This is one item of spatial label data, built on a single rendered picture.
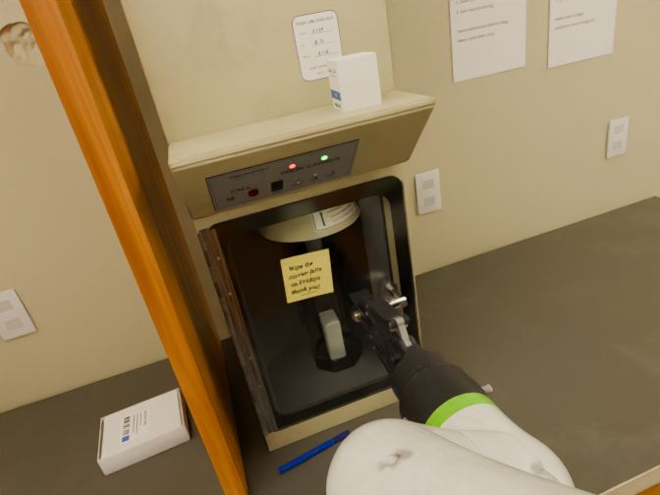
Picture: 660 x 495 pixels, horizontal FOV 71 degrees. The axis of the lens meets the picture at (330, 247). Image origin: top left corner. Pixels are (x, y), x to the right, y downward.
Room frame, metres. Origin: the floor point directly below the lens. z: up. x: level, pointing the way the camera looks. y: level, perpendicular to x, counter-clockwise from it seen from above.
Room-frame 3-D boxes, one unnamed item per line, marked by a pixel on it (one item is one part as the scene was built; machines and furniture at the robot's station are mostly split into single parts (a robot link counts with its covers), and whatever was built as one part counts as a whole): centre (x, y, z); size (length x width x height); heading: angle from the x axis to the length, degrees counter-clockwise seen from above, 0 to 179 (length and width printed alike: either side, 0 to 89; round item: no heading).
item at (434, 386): (0.38, -0.10, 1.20); 0.12 x 0.06 x 0.09; 104
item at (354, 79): (0.60, -0.07, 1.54); 0.05 x 0.05 x 0.06; 9
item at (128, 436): (0.70, 0.43, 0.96); 0.16 x 0.12 x 0.04; 107
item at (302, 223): (0.63, 0.02, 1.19); 0.30 x 0.01 x 0.40; 103
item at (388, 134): (0.58, 0.01, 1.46); 0.32 x 0.11 x 0.10; 103
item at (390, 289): (0.62, -0.06, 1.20); 0.10 x 0.05 x 0.03; 103
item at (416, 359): (0.45, -0.07, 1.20); 0.09 x 0.07 x 0.08; 14
